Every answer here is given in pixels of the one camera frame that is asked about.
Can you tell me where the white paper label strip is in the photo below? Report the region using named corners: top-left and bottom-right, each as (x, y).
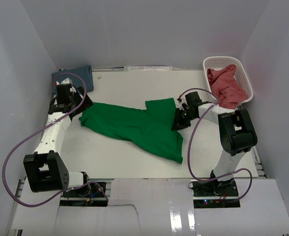
top-left (124, 66), bottom-right (173, 72)

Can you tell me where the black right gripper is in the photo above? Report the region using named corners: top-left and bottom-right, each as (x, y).
top-left (172, 108), bottom-right (196, 131)

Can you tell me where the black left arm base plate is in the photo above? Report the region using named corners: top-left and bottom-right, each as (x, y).
top-left (60, 181), bottom-right (111, 207)

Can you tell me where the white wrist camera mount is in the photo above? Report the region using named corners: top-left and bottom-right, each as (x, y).
top-left (177, 97), bottom-right (188, 110)
top-left (55, 78), bottom-right (72, 86)

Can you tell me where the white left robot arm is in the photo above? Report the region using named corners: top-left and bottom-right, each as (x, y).
top-left (23, 78), bottom-right (93, 196)

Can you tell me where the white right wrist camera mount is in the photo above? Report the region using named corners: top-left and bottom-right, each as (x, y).
top-left (177, 97), bottom-right (188, 110)

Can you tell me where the folded blue t shirt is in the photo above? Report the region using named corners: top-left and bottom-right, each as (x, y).
top-left (52, 65), bottom-right (94, 92)

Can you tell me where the white perforated plastic basket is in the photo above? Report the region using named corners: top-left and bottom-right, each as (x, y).
top-left (203, 56), bottom-right (254, 109)

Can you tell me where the green t shirt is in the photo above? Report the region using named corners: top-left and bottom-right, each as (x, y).
top-left (79, 98), bottom-right (183, 164)

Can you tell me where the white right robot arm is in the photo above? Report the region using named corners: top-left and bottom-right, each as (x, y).
top-left (172, 91), bottom-right (257, 196)

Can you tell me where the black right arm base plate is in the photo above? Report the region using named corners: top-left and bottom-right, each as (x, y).
top-left (188, 181), bottom-right (240, 209)

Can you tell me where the pink t shirt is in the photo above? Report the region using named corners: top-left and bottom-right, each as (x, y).
top-left (207, 64), bottom-right (248, 109)

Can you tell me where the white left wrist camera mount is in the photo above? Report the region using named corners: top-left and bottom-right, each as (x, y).
top-left (55, 78), bottom-right (72, 86)

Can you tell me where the white paper sheet front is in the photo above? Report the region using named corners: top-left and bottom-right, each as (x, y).
top-left (11, 179), bottom-right (289, 236)

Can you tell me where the aluminium table edge rail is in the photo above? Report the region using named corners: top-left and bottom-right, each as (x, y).
top-left (251, 147), bottom-right (269, 178)

